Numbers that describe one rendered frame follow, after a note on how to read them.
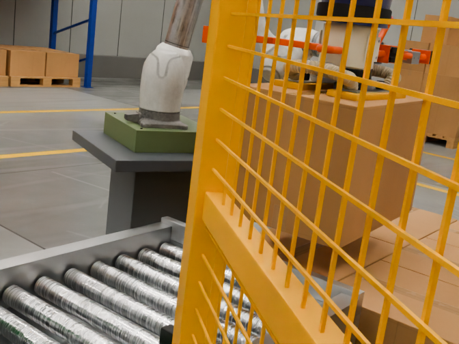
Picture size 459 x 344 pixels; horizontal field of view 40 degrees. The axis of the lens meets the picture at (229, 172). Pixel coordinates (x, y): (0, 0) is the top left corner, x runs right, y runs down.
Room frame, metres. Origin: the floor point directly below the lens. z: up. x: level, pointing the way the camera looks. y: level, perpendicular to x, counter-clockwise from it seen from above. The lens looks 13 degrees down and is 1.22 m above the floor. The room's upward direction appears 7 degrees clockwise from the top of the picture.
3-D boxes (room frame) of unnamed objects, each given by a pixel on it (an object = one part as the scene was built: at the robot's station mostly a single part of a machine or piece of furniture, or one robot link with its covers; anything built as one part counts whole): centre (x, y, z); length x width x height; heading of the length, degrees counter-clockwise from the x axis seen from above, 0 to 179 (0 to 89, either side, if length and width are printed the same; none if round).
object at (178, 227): (1.70, -0.09, 0.58); 0.70 x 0.03 x 0.06; 54
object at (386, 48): (2.19, -0.47, 1.20); 0.10 x 0.08 x 0.06; 52
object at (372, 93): (1.93, -0.39, 1.09); 0.34 x 0.10 x 0.05; 142
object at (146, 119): (2.33, 0.31, 0.86); 0.22 x 0.18 x 0.06; 116
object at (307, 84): (2.05, -0.24, 1.09); 0.34 x 0.10 x 0.05; 142
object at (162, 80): (2.35, 0.29, 1.00); 0.18 x 0.16 x 0.22; 2
